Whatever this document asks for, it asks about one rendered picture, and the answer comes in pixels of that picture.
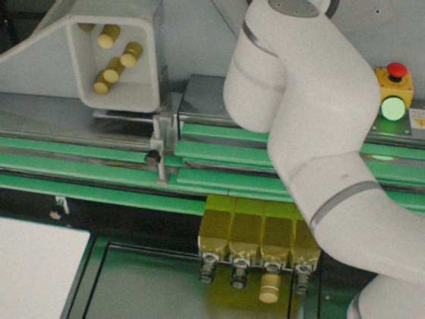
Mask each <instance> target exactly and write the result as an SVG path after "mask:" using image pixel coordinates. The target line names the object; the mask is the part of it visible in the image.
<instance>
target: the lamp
mask: <svg viewBox="0 0 425 319"><path fill-rule="evenodd" d="M381 109H382V113H383V115H384V116H385V117H386V118H387V119H389V120H396V119H399V118H401V116H402V115H404V113H405V104H404V101H403V99H402V98H401V97H399V96H387V97H385V99H384V100H383V101H382V102H381Z"/></svg>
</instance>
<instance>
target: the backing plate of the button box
mask: <svg viewBox="0 0 425 319"><path fill-rule="evenodd" d="M370 131H372V132H379V133H385V134H397V135H404V136H412V135H411V125H410V120H409V114H408V115H407V117H406V118H399V119H396V120H389V119H387V118H386V117H385V116H381V115H377V116H376V118H375V119H374V121H373V124H372V126H371V127H370Z"/></svg>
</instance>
